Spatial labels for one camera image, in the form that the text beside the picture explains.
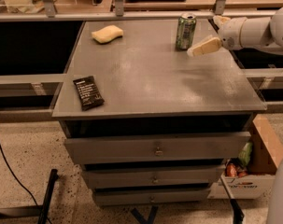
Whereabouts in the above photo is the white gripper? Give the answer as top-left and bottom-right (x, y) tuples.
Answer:
(187, 15), (247, 57)

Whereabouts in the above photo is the green soda can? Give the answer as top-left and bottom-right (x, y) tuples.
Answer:
(176, 13), (196, 50)

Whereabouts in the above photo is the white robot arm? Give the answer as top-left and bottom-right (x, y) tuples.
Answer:
(187, 7), (283, 224)

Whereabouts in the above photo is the yellow sponge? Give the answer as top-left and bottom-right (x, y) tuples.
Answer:
(92, 25), (123, 44)

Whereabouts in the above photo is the top grey drawer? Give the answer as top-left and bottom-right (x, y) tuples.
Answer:
(64, 132), (250, 164)

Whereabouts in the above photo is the grey drawer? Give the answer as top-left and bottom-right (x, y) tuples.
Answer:
(64, 132), (250, 164)
(92, 188), (210, 206)
(82, 165), (224, 189)

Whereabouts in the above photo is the green snack bag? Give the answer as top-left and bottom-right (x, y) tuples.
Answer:
(238, 142), (253, 167)

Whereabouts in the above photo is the black snack bar wrapper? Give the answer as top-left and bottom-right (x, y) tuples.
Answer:
(73, 76), (105, 111)

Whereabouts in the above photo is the cardboard box with snacks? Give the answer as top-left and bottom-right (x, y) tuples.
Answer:
(207, 115), (283, 200)

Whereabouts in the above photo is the black stand leg right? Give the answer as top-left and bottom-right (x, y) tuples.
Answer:
(220, 175), (245, 224)

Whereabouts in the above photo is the middle grey drawer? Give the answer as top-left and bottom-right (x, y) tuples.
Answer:
(82, 165), (224, 189)

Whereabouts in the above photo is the bottom grey drawer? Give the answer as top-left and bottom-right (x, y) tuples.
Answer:
(92, 188), (210, 206)

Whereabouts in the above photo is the black metal stand leg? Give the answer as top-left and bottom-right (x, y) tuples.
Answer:
(0, 169), (59, 224)

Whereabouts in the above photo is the black floor cable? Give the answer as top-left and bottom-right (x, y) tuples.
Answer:
(0, 121), (53, 224)

